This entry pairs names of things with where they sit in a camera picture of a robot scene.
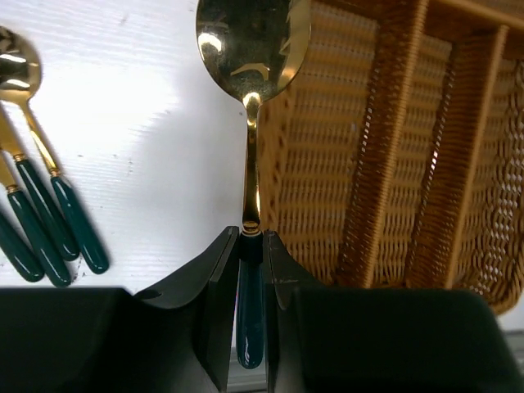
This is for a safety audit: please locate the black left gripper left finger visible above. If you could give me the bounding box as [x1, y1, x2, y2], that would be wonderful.
[1, 226, 239, 392]

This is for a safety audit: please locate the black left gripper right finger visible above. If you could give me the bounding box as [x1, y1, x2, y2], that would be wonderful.
[263, 231, 523, 392]

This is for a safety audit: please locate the gold knife green handle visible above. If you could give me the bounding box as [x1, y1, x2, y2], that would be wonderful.
[1, 158, 71, 287]
[1, 106, 79, 261]

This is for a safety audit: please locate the large gold spoon green handle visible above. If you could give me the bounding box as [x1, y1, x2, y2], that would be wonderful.
[196, 0, 310, 369]

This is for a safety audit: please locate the small gold spoon green handle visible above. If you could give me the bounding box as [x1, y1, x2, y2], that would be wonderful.
[1, 27, 110, 274]

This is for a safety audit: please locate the wicker cutlery tray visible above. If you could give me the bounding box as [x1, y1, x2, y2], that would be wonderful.
[259, 1, 523, 314]

